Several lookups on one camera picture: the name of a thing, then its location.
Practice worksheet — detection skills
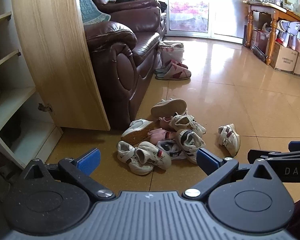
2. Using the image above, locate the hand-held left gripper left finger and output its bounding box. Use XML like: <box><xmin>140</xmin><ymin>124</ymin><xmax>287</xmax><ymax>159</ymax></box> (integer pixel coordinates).
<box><xmin>22</xmin><ymin>148</ymin><xmax>115</xmax><ymax>201</ymax></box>

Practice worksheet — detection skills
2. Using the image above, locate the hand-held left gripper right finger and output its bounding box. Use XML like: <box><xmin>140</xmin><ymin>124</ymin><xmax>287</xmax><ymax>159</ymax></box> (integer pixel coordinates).
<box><xmin>182</xmin><ymin>148</ymin><xmax>278</xmax><ymax>202</ymax></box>

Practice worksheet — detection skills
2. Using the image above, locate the lavender-lined white sneaker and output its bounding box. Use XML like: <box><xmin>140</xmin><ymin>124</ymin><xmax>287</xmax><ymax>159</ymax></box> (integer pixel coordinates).
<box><xmin>156</xmin><ymin>140</ymin><xmax>188</xmax><ymax>161</ymax></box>

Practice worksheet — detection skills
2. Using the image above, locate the cream lace-up sneaker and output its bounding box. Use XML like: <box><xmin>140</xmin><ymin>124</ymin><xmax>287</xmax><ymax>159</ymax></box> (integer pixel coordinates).
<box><xmin>170</xmin><ymin>114</ymin><xmax>207</xmax><ymax>135</ymax></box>

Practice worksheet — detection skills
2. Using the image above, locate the pink knit sock shoe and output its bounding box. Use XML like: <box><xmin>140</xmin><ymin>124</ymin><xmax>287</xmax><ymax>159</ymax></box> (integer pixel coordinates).
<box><xmin>148</xmin><ymin>128</ymin><xmax>177</xmax><ymax>145</ymax></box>
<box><xmin>159</xmin><ymin>116</ymin><xmax>176</xmax><ymax>131</ymax></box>

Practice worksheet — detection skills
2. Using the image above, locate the tan-soled white sneaker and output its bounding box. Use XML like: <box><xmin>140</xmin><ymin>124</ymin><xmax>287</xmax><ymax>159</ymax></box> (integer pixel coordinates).
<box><xmin>121</xmin><ymin>119</ymin><xmax>161</xmax><ymax>146</ymax></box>
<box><xmin>151</xmin><ymin>99</ymin><xmax>188</xmax><ymax>118</ymax></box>

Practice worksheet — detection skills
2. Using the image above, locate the white shoe cabinet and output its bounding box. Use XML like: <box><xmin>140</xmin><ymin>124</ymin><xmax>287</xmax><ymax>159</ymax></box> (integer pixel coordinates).
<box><xmin>0</xmin><ymin>0</ymin><xmax>64</xmax><ymax>170</ymax></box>

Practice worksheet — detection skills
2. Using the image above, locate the wooden console table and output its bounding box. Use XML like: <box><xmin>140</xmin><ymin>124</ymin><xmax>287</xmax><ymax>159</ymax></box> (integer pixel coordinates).
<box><xmin>242</xmin><ymin>0</ymin><xmax>300</xmax><ymax>66</ymax></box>

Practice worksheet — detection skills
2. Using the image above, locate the brown leather sofa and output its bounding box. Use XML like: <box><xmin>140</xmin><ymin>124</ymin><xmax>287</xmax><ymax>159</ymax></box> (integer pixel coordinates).
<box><xmin>79</xmin><ymin>0</ymin><xmax>168</xmax><ymax>131</ymax></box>

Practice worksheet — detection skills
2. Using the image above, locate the wooden cabinet door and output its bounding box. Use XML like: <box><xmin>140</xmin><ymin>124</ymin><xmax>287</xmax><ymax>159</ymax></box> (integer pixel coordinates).
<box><xmin>10</xmin><ymin>0</ymin><xmax>111</xmax><ymax>132</ymax></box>

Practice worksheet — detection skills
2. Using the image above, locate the lavender toy elephant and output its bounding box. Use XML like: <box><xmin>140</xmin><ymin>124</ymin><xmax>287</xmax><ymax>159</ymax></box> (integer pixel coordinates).
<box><xmin>277</xmin><ymin>20</ymin><xmax>300</xmax><ymax>51</ymax></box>

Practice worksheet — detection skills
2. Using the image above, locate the white printed sack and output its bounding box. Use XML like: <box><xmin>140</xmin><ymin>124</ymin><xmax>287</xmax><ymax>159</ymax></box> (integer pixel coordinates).
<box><xmin>158</xmin><ymin>41</ymin><xmax>185</xmax><ymax>64</ymax></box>

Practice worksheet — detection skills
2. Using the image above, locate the maroon gift bag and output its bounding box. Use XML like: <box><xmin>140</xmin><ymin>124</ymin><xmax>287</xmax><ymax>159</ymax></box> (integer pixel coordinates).
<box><xmin>251</xmin><ymin>29</ymin><xmax>268</xmax><ymax>47</ymax></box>

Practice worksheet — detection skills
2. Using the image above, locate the glass balcony door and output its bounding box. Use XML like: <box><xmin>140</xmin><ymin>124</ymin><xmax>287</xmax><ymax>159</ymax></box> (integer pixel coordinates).
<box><xmin>165</xmin><ymin>0</ymin><xmax>245</xmax><ymax>44</ymax></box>

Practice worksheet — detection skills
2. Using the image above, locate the teal lace-trimmed cloth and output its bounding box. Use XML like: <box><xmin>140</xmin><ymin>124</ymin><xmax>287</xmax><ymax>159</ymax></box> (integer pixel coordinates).
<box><xmin>77</xmin><ymin>0</ymin><xmax>112</xmax><ymax>26</ymax></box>

